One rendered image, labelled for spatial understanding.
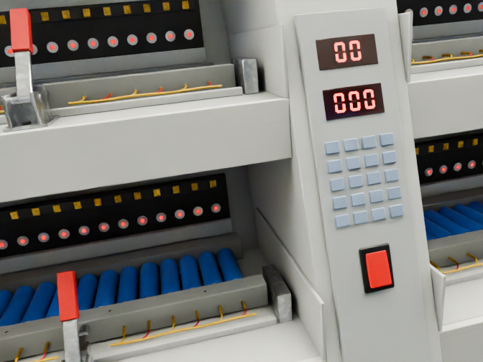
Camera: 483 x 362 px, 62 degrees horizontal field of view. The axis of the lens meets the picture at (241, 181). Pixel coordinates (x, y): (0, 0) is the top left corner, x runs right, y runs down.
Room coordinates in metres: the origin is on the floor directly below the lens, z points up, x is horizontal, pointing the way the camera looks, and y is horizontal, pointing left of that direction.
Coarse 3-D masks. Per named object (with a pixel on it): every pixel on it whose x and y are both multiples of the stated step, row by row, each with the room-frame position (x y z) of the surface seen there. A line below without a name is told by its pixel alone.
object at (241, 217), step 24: (0, 0) 0.45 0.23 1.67; (24, 0) 0.45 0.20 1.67; (48, 0) 0.46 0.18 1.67; (72, 0) 0.46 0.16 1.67; (96, 0) 0.47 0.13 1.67; (120, 0) 0.47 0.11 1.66; (144, 0) 0.48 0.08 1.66; (216, 0) 0.49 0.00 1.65; (216, 24) 0.49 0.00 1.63; (216, 48) 0.49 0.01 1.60; (240, 168) 0.49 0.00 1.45; (72, 192) 0.46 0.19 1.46; (240, 192) 0.49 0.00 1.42; (240, 216) 0.49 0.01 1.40; (192, 240) 0.48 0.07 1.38
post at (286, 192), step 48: (240, 0) 0.40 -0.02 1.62; (288, 0) 0.30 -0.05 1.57; (336, 0) 0.30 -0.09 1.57; (384, 0) 0.31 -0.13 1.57; (288, 48) 0.29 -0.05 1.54; (288, 192) 0.33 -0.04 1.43; (288, 240) 0.35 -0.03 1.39; (432, 288) 0.31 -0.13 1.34; (336, 336) 0.30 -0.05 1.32; (432, 336) 0.31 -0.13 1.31
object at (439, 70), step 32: (416, 0) 0.50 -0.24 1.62; (448, 0) 0.51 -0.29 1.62; (480, 0) 0.52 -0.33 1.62; (416, 32) 0.51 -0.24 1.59; (448, 32) 0.51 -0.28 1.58; (480, 32) 0.52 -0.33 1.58; (416, 64) 0.39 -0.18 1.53; (448, 64) 0.37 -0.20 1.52; (480, 64) 0.38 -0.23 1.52; (416, 96) 0.31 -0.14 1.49; (448, 96) 0.32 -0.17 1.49; (480, 96) 0.33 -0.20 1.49; (416, 128) 0.32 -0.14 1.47; (448, 128) 0.33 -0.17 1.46; (480, 128) 0.33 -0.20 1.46
